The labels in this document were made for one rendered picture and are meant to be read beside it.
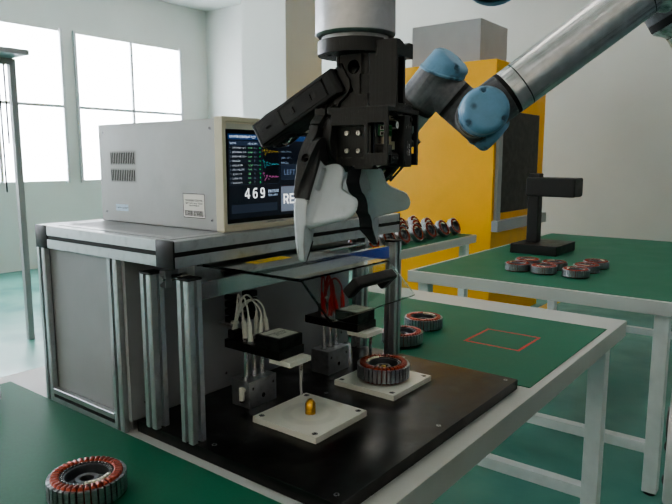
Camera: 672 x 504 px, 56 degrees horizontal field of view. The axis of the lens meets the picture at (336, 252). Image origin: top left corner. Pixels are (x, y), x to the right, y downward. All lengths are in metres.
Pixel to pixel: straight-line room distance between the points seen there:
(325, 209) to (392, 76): 0.13
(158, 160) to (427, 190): 3.83
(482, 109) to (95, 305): 0.78
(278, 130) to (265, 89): 4.71
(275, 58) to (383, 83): 4.72
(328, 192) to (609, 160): 5.86
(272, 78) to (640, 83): 3.24
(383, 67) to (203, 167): 0.65
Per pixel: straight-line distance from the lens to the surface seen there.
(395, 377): 1.33
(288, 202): 1.26
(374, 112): 0.57
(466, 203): 4.82
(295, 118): 0.62
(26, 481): 1.15
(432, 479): 1.08
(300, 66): 5.34
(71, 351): 1.38
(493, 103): 1.03
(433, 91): 1.17
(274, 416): 1.19
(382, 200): 0.66
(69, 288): 1.35
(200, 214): 1.19
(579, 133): 6.45
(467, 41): 5.18
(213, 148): 1.16
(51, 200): 8.06
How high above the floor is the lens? 1.24
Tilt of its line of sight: 8 degrees down
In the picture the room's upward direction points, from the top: straight up
